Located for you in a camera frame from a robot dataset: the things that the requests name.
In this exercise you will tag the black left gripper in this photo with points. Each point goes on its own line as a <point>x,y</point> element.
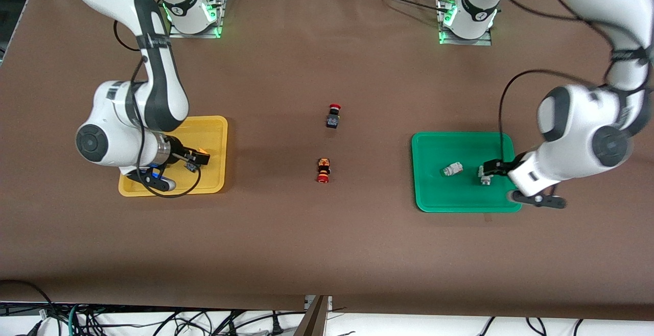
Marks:
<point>514,165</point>

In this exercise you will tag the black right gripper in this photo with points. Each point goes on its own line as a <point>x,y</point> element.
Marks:
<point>179,152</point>

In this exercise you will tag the yellow push button switch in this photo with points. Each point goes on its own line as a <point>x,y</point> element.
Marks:
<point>192,167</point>

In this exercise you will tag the green push button switch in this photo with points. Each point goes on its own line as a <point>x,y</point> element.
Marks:
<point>452,169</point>
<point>484,180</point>

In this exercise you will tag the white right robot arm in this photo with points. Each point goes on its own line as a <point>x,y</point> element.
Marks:
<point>112,137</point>

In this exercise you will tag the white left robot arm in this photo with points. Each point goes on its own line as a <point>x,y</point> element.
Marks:
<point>577,137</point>

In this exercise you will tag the yellow plastic tray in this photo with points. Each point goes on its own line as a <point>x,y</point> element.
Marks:
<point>209,132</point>

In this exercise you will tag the green plastic tray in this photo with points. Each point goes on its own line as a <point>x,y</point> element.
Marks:
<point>460,198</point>

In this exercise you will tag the red button orange body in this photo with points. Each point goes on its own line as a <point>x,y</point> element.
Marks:
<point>323,165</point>

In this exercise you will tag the red button black body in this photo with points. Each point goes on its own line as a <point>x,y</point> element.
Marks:
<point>332,120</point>

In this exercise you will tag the brown table cloth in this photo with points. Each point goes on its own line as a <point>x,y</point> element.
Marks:
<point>327,249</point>

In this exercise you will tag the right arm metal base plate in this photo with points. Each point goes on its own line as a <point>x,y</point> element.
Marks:
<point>179,33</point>

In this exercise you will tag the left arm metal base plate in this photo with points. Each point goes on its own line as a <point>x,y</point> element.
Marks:
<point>480,42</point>

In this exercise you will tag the silver post bracket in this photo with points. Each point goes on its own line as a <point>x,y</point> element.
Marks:
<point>328,303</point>

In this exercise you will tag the brown table post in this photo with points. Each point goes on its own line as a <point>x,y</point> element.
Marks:
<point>311,323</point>

